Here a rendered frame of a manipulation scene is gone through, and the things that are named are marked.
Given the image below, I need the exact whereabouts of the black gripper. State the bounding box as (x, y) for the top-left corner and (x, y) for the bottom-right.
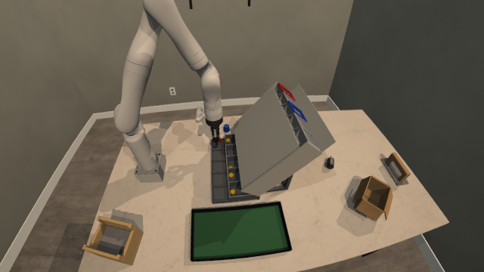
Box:
(205, 116), (223, 145)

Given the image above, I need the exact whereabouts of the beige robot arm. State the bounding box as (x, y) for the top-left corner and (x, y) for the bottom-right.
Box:
(113, 0), (222, 171)

